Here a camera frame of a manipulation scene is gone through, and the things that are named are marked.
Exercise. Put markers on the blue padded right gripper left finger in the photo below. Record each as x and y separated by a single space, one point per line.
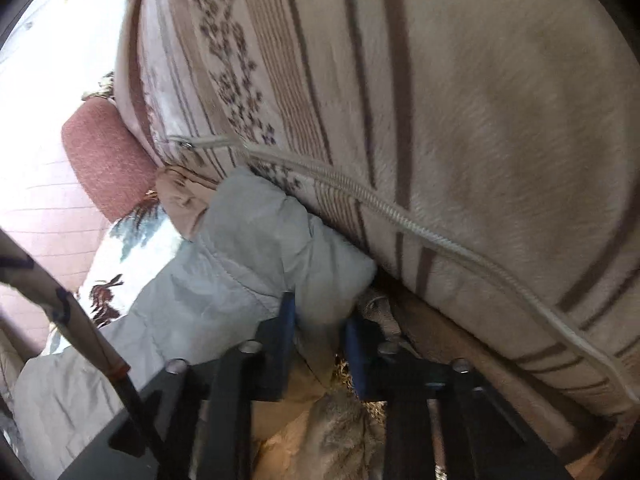
195 421

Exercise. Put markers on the striped beige cushion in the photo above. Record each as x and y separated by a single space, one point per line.
484 152

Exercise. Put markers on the pink bolster pillow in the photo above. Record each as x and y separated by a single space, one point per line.
108 161

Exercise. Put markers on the olive quilted hooded jacket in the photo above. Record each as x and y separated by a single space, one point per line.
252 245

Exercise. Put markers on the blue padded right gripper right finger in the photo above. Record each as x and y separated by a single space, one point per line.
437 410

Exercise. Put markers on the leaf-patterned plush blanket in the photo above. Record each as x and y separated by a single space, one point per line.
337 437

